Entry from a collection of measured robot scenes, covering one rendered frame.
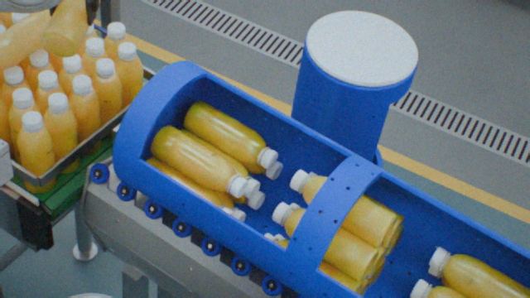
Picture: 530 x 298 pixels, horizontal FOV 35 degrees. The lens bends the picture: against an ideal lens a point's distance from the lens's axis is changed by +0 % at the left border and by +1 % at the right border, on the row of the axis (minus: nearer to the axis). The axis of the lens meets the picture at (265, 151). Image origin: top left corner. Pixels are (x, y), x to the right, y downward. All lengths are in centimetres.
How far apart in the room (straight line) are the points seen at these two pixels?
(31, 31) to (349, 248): 82
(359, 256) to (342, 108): 61
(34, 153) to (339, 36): 80
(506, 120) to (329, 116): 164
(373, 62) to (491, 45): 195
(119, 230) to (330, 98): 60
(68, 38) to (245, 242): 51
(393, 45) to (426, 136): 134
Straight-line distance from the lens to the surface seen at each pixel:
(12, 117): 181
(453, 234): 165
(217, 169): 158
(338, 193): 146
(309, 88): 206
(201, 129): 168
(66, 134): 180
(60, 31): 161
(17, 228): 196
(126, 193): 177
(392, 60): 205
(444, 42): 387
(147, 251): 181
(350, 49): 205
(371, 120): 206
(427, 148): 335
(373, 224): 150
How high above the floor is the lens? 233
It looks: 47 degrees down
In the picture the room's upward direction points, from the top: 9 degrees clockwise
